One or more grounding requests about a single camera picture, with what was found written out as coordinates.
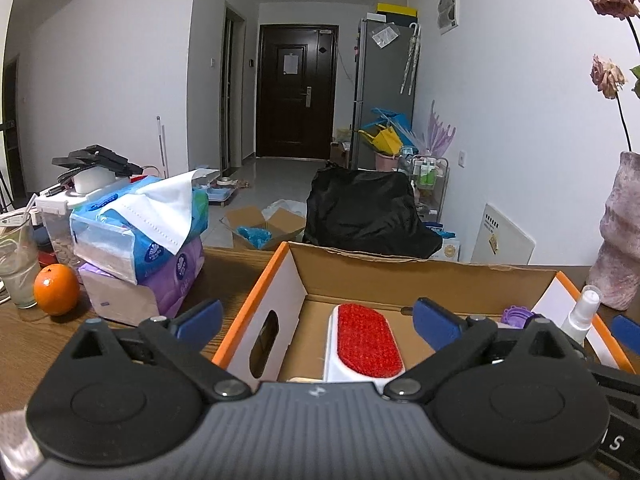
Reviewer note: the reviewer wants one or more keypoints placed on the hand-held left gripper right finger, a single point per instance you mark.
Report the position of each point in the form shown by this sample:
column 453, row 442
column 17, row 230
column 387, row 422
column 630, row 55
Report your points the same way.
column 437, row 324

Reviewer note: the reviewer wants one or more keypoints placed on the black foldable stand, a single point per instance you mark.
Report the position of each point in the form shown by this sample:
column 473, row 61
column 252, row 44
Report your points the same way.
column 97, row 157

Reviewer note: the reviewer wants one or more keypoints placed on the purple tissue pack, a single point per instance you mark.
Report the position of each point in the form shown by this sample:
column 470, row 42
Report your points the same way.
column 165, row 285

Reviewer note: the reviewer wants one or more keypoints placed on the clear plastic bag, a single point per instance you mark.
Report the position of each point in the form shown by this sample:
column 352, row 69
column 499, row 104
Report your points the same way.
column 385, row 36

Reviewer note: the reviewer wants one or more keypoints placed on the white board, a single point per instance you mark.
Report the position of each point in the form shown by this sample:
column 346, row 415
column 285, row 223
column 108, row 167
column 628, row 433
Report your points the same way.
column 505, row 240

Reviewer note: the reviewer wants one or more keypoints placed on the interior doorway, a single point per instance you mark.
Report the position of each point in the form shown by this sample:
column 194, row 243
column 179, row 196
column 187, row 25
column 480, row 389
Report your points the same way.
column 231, row 85

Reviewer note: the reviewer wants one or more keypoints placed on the clear drinking glass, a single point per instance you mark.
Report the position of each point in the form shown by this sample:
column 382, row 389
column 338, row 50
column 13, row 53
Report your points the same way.
column 20, row 280

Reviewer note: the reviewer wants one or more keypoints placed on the pink bucket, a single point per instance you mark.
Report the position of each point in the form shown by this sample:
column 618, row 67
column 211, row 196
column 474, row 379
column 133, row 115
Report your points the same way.
column 387, row 161

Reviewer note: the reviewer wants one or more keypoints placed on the orange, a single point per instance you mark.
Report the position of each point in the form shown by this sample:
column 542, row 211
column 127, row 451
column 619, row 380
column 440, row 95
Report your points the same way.
column 56, row 290

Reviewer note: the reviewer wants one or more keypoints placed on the dark entrance door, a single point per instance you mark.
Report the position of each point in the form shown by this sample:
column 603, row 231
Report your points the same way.
column 295, row 110

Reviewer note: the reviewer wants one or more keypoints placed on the blue pet tray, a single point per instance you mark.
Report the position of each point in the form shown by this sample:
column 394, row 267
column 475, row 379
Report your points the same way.
column 215, row 192

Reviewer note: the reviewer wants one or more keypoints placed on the purple wings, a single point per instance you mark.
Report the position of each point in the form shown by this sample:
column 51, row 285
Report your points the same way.
column 440, row 132

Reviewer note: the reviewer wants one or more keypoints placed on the brown cardboard box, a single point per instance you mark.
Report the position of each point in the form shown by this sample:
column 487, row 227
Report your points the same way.
column 285, row 227

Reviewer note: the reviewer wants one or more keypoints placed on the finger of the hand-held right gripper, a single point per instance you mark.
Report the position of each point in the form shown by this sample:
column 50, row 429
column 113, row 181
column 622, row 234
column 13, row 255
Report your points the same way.
column 627, row 332
column 617, row 382

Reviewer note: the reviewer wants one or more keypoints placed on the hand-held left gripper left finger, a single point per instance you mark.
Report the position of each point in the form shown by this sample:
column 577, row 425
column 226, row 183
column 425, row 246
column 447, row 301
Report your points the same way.
column 200, row 320

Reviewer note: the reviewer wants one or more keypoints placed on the grey refrigerator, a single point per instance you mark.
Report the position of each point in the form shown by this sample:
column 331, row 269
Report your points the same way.
column 380, row 85

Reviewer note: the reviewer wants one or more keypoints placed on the yellow box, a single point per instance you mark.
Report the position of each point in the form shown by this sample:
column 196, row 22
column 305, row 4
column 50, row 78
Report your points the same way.
column 397, row 10

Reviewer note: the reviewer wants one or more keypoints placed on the red and white lint brush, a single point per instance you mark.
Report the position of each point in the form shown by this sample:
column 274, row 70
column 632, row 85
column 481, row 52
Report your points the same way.
column 367, row 340

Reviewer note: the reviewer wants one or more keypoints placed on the metal trolley with bottles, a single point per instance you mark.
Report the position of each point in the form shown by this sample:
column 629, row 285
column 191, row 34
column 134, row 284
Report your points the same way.
column 427, row 175

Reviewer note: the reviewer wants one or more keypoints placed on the clear food container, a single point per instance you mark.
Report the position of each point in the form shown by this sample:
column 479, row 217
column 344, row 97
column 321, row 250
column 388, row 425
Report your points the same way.
column 55, row 240

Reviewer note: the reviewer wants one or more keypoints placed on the blue and yellow toys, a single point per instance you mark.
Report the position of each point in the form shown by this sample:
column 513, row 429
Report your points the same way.
column 385, row 135

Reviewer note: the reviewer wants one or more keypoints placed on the blue tissue pack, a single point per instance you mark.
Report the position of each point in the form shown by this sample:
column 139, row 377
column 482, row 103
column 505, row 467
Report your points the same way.
column 110, row 240

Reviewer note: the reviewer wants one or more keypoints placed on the wall outlet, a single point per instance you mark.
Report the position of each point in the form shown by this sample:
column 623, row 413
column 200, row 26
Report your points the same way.
column 461, row 158

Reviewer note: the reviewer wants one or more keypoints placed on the black bag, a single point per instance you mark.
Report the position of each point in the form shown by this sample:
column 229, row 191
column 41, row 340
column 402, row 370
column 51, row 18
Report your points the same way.
column 365, row 210

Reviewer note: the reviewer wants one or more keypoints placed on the purple ribbed cap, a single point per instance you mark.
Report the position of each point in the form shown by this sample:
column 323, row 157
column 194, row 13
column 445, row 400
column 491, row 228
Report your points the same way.
column 515, row 316

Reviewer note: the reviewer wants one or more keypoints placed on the red cardboard box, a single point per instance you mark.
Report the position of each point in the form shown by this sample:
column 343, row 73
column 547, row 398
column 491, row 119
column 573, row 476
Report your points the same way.
column 350, row 272

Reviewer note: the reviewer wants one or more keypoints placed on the hanging folded umbrella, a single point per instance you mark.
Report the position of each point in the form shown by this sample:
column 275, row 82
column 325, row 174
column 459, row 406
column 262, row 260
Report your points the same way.
column 412, row 60

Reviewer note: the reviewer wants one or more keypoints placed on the green spray bottle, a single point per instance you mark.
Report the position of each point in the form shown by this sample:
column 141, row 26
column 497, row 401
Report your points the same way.
column 580, row 317

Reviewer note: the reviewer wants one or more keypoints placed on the pink stone vase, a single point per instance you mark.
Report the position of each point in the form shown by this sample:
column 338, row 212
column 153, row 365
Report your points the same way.
column 620, row 240

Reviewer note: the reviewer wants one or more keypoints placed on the mop stick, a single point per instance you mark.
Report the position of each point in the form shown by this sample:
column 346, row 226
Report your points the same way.
column 161, row 145

